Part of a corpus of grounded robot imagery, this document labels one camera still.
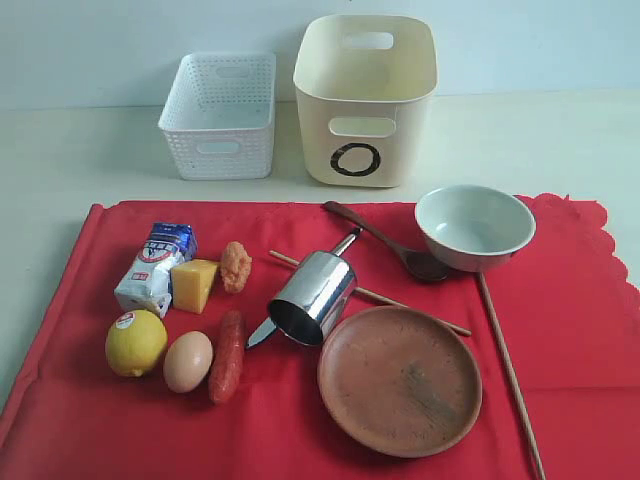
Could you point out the yellow cheese wedge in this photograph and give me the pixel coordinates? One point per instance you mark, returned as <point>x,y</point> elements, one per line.
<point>191,284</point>

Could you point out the blue white milk carton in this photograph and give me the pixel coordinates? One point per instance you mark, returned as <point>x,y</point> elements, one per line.
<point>147,283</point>

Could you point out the table knife steel blade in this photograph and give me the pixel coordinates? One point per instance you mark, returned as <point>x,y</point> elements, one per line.
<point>260,336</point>

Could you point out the wooden chopstick under cup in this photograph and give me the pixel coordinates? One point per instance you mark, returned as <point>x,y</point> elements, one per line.
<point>373,295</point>

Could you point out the stainless steel cup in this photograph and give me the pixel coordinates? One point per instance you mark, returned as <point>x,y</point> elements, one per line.
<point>315,300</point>

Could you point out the orange fried chicken nugget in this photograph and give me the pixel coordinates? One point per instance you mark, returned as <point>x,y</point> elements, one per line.
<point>235,267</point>

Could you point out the brown egg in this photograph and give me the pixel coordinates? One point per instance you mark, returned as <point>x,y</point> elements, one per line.
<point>187,361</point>

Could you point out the brown clay plate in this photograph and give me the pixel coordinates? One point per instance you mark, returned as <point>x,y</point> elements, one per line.
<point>399,382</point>

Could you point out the yellow lemon with sticker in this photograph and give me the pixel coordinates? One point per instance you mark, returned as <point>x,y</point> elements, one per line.
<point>135,343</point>

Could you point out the red cloth table mat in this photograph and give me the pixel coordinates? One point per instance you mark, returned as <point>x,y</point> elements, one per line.
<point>568,313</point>

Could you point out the cream plastic bin black circle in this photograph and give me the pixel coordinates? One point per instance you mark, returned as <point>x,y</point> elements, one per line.
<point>362,85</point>

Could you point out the white ceramic bowl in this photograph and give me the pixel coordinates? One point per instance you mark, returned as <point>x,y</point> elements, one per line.
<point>474,228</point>

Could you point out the brown wooden spoon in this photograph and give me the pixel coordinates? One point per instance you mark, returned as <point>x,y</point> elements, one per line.
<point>422,265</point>

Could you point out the white perforated plastic basket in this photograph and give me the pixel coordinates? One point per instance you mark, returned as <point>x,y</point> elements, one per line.
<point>219,117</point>

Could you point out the wooden chopstick right side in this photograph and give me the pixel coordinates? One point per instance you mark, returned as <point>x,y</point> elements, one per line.
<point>511,377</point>

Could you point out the red sausage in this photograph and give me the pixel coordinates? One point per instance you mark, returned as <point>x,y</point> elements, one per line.
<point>227,365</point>

